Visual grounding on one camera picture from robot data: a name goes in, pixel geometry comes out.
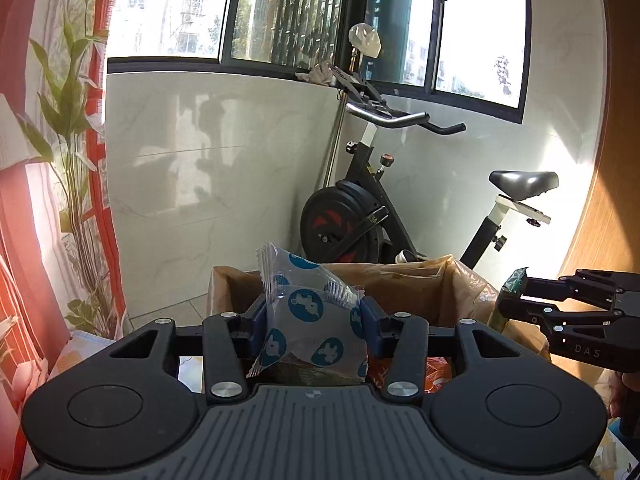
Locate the person's right hand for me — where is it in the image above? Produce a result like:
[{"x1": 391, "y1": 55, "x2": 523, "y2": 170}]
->
[{"x1": 595, "y1": 369, "x2": 640, "y2": 418}]

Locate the beige rag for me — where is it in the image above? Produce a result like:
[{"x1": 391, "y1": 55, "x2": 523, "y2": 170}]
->
[{"x1": 295, "y1": 61, "x2": 335, "y2": 87}]

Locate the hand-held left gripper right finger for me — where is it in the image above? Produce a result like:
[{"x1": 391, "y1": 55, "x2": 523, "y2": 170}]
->
[{"x1": 360, "y1": 296, "x2": 521, "y2": 403}]

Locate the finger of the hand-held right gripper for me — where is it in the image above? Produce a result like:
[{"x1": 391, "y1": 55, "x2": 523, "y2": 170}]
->
[
  {"x1": 520, "y1": 269, "x2": 628, "y2": 311},
  {"x1": 496, "y1": 291, "x2": 626, "y2": 343}
]

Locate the white blue dotted snack packet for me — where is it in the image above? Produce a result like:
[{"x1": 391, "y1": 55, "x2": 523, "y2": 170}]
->
[{"x1": 245, "y1": 242, "x2": 371, "y2": 386}]

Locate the large orange snack bag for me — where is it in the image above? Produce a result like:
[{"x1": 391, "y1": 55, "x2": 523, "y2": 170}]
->
[{"x1": 367, "y1": 355, "x2": 457, "y2": 395}]

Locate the dark framed window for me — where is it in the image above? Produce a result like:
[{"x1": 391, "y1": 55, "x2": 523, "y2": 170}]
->
[{"x1": 107, "y1": 0, "x2": 531, "y2": 126}]

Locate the cardboard box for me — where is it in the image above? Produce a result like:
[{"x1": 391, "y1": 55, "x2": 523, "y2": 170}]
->
[{"x1": 206, "y1": 254, "x2": 553, "y2": 363}]

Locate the wooden door panel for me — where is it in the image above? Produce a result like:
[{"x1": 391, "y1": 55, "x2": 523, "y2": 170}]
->
[{"x1": 557, "y1": 0, "x2": 640, "y2": 286}]

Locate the green chip bag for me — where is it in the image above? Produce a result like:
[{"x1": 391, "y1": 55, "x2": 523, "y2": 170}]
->
[{"x1": 501, "y1": 266, "x2": 530, "y2": 295}]

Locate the crumpled clear plastic bag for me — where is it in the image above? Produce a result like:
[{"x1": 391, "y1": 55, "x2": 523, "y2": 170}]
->
[{"x1": 348, "y1": 23, "x2": 382, "y2": 58}]

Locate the black exercise bike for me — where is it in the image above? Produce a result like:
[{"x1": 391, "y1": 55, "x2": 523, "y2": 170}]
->
[{"x1": 300, "y1": 65, "x2": 561, "y2": 271}]

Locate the printed curtain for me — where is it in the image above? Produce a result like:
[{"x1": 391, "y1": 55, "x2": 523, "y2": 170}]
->
[{"x1": 0, "y1": 0, "x2": 131, "y2": 461}]

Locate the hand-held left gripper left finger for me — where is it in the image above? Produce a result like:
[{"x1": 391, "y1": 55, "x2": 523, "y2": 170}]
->
[{"x1": 110, "y1": 296, "x2": 268, "y2": 403}]

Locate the metal pole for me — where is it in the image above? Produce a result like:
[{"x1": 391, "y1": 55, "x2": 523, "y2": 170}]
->
[{"x1": 324, "y1": 55, "x2": 362, "y2": 187}]

